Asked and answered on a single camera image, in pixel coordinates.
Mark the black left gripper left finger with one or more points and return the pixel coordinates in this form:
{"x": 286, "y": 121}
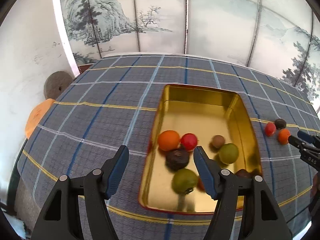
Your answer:
{"x": 60, "y": 214}

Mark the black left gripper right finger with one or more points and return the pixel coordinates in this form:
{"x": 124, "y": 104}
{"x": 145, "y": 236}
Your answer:
{"x": 261, "y": 215}

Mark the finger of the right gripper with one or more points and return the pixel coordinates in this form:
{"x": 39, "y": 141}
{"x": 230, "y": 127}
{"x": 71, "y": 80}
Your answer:
{"x": 312, "y": 139}
{"x": 298, "y": 144}

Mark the dark brown fruit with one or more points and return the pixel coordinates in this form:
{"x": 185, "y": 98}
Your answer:
{"x": 242, "y": 173}
{"x": 280, "y": 124}
{"x": 177, "y": 159}

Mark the orange mandarin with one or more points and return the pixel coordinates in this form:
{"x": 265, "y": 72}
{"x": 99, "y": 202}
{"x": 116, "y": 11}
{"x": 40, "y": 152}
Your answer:
{"x": 200, "y": 185}

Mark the green fruit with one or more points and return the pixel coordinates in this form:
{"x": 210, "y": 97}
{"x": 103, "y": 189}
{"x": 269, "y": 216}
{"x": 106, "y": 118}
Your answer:
{"x": 184, "y": 181}
{"x": 228, "y": 153}

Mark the small brown longan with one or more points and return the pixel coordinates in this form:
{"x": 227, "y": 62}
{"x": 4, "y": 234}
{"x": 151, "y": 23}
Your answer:
{"x": 217, "y": 141}

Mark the red tomato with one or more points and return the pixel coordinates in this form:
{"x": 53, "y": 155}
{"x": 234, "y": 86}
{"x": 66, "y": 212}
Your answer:
{"x": 188, "y": 141}
{"x": 270, "y": 129}

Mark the orange fruit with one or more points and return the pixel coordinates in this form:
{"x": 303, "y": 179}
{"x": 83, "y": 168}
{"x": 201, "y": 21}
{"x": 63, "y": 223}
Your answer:
{"x": 168, "y": 140}
{"x": 283, "y": 136}

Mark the person's hand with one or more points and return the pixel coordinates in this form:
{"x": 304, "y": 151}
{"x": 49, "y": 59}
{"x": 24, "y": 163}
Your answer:
{"x": 314, "y": 192}

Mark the dark brown fruit top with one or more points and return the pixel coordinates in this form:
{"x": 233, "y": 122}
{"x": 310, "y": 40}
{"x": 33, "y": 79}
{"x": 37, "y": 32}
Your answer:
{"x": 280, "y": 124}

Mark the gold red toffee tin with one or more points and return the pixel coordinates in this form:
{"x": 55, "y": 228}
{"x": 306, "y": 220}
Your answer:
{"x": 205, "y": 112}

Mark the orange round cushion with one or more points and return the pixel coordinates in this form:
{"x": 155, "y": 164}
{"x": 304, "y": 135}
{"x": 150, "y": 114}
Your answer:
{"x": 36, "y": 115}

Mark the plaid grey tablecloth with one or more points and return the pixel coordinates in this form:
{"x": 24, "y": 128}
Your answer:
{"x": 114, "y": 103}

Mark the landscape painted folding screen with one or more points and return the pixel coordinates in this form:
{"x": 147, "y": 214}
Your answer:
{"x": 276, "y": 37}

